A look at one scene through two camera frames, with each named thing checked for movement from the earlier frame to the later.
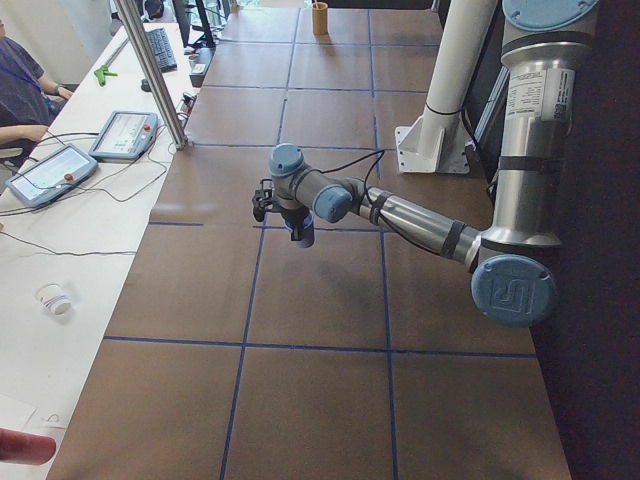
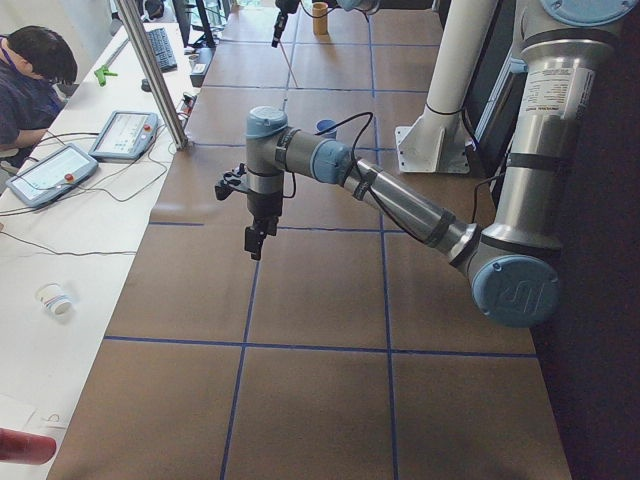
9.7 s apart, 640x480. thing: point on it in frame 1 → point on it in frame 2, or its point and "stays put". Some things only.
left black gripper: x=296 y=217 → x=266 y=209
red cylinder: x=26 y=448 stays put
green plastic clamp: x=102 y=73 stays put
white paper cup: x=53 y=299 stays put
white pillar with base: x=438 y=141 stays put
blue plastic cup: x=308 y=232 → x=323 y=124
